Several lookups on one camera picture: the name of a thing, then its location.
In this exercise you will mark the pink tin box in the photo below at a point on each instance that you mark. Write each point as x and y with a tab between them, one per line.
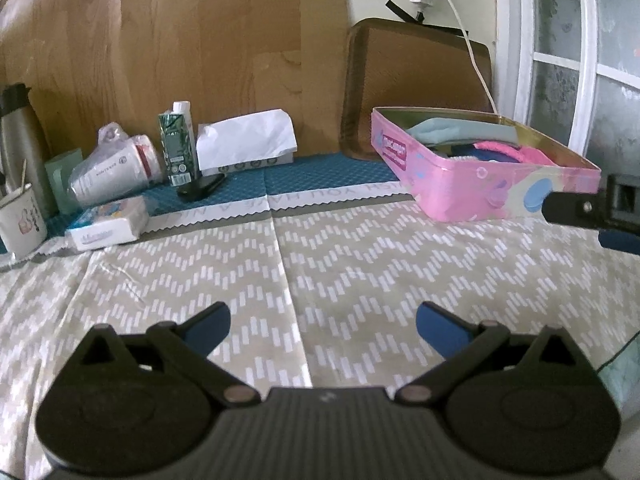
450	190

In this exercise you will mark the light blue quilted sheet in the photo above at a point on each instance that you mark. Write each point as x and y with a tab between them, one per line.
620	377

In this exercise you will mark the green drink carton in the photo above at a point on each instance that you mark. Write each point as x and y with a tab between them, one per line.
176	150

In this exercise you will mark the thin wooden stick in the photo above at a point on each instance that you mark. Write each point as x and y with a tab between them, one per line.
24	175

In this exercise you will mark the white enamel mug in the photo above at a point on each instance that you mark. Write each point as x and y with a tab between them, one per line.
22	225

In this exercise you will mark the pink towel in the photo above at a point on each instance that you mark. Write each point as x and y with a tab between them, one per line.
522	153

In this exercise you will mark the beige chevron tablecloth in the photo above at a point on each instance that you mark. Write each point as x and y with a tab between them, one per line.
350	260

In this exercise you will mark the brown cardboard sheet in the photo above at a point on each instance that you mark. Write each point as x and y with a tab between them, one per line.
175	35

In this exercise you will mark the light green cloth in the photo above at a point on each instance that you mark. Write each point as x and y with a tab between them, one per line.
450	130

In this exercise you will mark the white plastic bottle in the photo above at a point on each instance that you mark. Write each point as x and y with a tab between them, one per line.
182	107

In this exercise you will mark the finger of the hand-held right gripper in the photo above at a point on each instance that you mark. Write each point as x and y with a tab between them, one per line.
570	209
620	242

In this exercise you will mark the steel thermos flask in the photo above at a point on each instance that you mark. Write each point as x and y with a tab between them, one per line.
27	145

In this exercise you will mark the brown tray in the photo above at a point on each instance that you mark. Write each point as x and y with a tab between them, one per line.
415	70

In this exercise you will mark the white tissue packet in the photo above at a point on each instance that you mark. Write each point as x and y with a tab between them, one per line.
107	227

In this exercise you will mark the dark teal cloth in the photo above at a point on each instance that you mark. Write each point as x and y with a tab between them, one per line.
467	153

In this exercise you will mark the white tissue box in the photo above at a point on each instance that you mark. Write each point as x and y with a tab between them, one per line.
245	135

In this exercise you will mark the light green box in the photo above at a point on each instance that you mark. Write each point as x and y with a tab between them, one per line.
62	175

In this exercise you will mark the white framed window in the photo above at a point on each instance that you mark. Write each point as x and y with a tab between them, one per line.
557	61

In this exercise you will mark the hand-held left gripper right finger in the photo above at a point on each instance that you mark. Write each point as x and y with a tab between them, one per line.
440	330

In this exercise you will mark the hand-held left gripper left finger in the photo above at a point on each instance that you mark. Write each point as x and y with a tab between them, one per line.
210	326

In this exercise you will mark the teal textured mat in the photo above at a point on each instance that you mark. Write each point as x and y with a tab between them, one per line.
310	175

